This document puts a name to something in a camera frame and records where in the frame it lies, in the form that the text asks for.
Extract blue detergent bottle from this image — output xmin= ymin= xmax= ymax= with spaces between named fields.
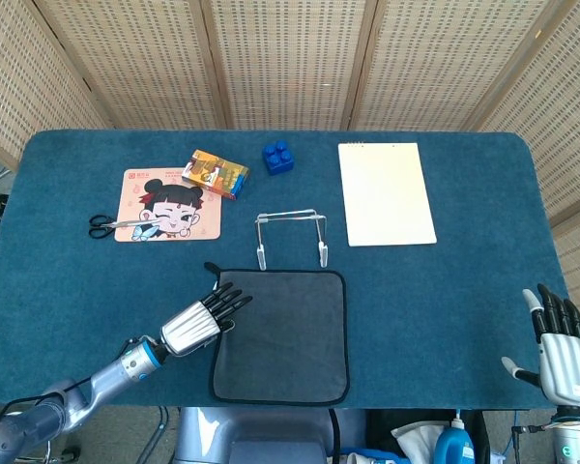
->
xmin=434 ymin=408 xmax=476 ymax=464

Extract black handled scissors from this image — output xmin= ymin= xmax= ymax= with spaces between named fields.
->
xmin=87 ymin=214 xmax=161 ymax=240

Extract grey robot torso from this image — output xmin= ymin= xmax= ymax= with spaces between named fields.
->
xmin=171 ymin=407 xmax=368 ymax=464

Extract blue floor cable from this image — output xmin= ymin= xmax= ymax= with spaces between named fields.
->
xmin=139 ymin=407 xmax=170 ymax=464

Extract grey blue microfiber cloth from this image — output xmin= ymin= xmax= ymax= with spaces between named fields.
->
xmin=203 ymin=261 xmax=351 ymax=406

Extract black torso cable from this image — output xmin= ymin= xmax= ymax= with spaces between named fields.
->
xmin=328 ymin=408 xmax=343 ymax=464

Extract metal wire stand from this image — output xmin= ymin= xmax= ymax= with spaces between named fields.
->
xmin=254 ymin=208 xmax=330 ymax=271

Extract cartoon girl mouse pad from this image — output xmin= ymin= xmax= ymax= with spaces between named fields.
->
xmin=113 ymin=167 xmax=222 ymax=244

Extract colourful cardboard box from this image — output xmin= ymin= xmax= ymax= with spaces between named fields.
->
xmin=181 ymin=148 xmax=250 ymax=201

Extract teal table cover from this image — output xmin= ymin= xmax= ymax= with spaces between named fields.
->
xmin=0 ymin=129 xmax=580 ymax=411

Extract white crumpled cloth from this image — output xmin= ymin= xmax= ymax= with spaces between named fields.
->
xmin=391 ymin=420 xmax=450 ymax=455

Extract chrome stool frame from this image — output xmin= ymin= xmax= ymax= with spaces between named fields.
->
xmin=9 ymin=437 xmax=81 ymax=464

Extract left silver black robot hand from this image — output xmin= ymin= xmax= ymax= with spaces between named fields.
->
xmin=159 ymin=281 xmax=254 ymax=359

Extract blue building block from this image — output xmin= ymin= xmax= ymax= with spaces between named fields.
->
xmin=261 ymin=139 xmax=295 ymax=176

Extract woven folding screen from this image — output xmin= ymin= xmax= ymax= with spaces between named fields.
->
xmin=0 ymin=0 xmax=580 ymax=357

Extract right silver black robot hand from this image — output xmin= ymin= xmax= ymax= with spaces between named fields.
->
xmin=500 ymin=282 xmax=580 ymax=408

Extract cream paper notepad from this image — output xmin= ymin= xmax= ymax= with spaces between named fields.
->
xmin=336 ymin=140 xmax=439 ymax=247

